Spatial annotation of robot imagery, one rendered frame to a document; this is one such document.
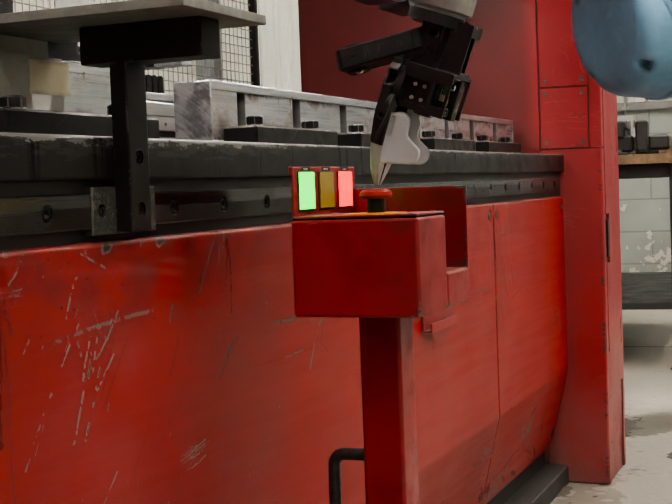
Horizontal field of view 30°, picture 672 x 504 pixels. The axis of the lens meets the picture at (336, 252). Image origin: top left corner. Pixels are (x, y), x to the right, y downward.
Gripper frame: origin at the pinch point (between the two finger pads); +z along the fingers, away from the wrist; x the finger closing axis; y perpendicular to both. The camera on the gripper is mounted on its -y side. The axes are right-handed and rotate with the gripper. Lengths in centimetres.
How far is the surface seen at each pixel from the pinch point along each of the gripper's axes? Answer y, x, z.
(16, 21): -28.2, -35.9, -6.9
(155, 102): -57, 45, 6
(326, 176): -7.5, 4.4, 3.0
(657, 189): -61, 714, 34
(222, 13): -10.2, -28.0, -13.4
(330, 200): -6.5, 5.4, 5.9
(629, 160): -33, 386, 7
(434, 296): 11.7, -0.1, 11.6
